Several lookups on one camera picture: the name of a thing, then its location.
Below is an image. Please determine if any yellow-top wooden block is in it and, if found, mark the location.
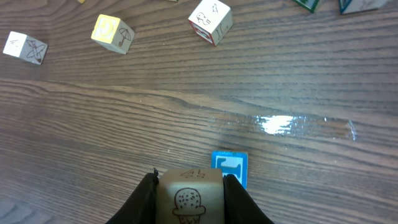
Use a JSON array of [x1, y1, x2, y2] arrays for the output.
[[91, 14, 135, 54]]

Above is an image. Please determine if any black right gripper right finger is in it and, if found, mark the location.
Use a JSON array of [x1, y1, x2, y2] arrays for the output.
[[223, 174, 274, 224]]

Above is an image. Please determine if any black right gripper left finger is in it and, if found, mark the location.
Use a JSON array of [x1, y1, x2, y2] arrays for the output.
[[106, 168, 159, 224]]

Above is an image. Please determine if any wooden block blue X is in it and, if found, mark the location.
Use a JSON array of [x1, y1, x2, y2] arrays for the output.
[[338, 0, 389, 15]]

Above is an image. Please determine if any wooden block green J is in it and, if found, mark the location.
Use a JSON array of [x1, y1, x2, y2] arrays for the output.
[[3, 31, 48, 65]]

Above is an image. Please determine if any wooden block red 3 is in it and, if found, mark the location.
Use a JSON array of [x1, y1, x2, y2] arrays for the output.
[[188, 0, 233, 46]]

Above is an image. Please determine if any blue-top wooden block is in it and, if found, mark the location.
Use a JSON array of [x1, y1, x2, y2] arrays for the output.
[[211, 151, 248, 189]]

